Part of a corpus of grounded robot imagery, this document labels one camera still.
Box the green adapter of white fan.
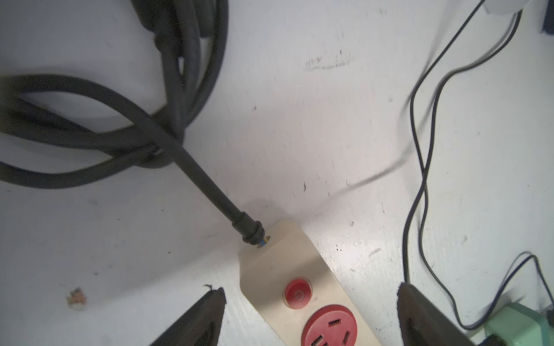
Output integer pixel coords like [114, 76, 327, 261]
[481, 303, 553, 346]

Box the black power strip cord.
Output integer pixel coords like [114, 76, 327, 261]
[0, 0, 267, 247]

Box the white fan black cable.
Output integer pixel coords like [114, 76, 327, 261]
[401, 0, 488, 286]

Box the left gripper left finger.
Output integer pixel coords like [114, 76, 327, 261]
[151, 288, 227, 346]

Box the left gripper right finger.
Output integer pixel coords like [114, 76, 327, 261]
[397, 283, 473, 346]

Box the blue fan black cable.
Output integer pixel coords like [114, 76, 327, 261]
[415, 8, 554, 332]

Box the white desk fan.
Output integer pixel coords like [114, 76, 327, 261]
[483, 0, 530, 15]

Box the beige red power strip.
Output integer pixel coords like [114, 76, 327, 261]
[239, 220, 379, 345]

